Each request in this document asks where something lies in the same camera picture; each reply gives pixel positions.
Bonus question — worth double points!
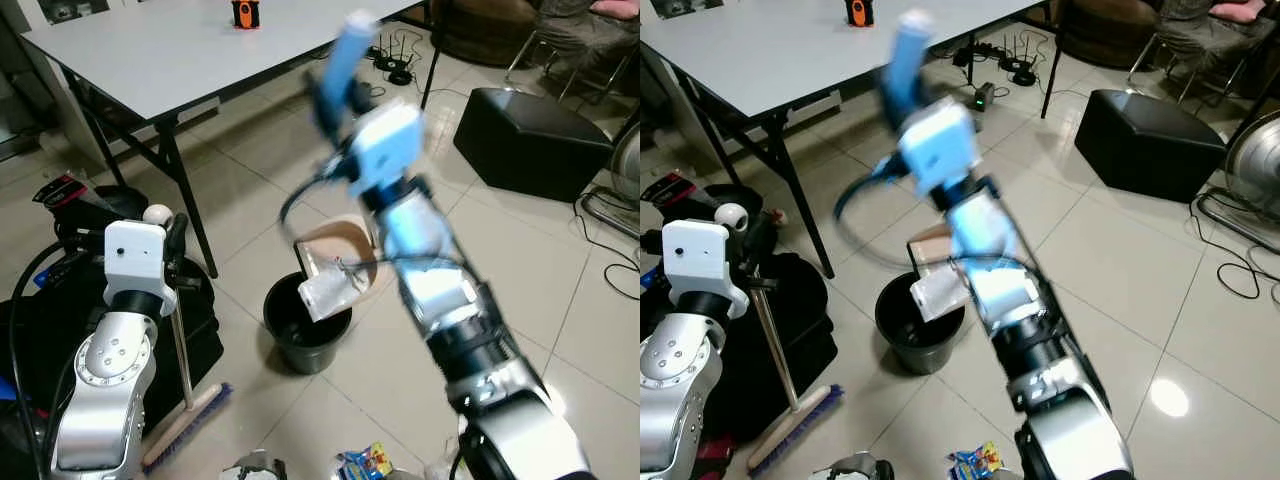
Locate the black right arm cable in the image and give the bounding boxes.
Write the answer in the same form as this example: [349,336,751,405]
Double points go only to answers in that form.
[833,158,916,267]
[278,163,366,253]

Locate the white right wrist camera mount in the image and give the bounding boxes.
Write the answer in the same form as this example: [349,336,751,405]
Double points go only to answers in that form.
[897,97,981,197]
[348,100,427,198]

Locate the seated person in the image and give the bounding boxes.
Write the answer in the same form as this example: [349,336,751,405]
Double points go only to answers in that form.
[1158,0,1280,63]
[535,0,641,63]

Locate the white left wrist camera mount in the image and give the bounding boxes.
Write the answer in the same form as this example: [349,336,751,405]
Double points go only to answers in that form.
[662,220,751,319]
[103,220,179,317]

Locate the brown sofa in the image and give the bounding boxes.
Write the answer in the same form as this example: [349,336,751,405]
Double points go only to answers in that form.
[432,0,546,67]
[1053,0,1167,67]

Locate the metal floor fan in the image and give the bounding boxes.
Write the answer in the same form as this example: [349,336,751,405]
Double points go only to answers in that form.
[580,122,641,241]
[1195,108,1280,251]

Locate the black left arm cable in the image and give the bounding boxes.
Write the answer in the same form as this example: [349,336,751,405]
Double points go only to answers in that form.
[8,240,67,480]

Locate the black round container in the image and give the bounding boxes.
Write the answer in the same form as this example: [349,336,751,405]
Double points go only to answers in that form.
[93,184,151,222]
[698,182,763,217]

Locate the black round trash bin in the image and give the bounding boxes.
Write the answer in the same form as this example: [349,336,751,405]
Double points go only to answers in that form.
[263,272,354,376]
[875,272,967,377]

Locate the grey folding table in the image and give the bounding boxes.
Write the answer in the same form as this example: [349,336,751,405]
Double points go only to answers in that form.
[20,0,433,279]
[640,0,1051,280]

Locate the metal-legged chair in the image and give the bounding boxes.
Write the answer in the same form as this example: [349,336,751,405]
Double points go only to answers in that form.
[503,38,633,104]
[1128,33,1253,103]

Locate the large black bag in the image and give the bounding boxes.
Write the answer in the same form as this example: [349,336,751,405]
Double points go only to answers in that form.
[700,250,840,443]
[0,248,224,443]

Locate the colourful snack packet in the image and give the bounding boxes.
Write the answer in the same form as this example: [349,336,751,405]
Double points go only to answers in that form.
[334,442,394,480]
[947,441,1005,480]

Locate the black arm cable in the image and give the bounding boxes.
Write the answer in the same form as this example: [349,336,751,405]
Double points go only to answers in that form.
[278,163,366,253]
[833,158,916,267]
[8,240,67,480]

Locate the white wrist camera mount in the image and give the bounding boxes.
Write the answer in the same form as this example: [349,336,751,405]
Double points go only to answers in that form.
[662,220,751,319]
[103,220,179,317]
[897,97,981,197]
[348,100,427,198]

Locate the wooden broom with purple bristles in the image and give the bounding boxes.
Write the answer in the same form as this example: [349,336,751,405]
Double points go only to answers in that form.
[718,203,847,474]
[140,203,234,474]

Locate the crumpled grey paper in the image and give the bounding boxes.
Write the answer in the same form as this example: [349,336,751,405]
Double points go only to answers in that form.
[909,268,973,323]
[299,270,363,323]

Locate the black floor cable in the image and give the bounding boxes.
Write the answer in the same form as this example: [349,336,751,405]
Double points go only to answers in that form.
[573,198,641,301]
[1190,195,1280,301]

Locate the black leather ottoman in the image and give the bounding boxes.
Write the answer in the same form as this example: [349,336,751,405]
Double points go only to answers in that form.
[453,87,617,202]
[1074,88,1230,204]

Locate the red and black tool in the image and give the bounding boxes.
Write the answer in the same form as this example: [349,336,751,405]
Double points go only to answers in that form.
[640,171,698,212]
[32,174,93,217]

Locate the black power strip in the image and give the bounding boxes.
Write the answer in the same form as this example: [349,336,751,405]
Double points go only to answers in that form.
[952,40,1003,67]

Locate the black router with antennas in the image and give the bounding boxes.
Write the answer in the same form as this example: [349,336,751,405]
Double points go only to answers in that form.
[1000,33,1043,87]
[372,30,418,87]

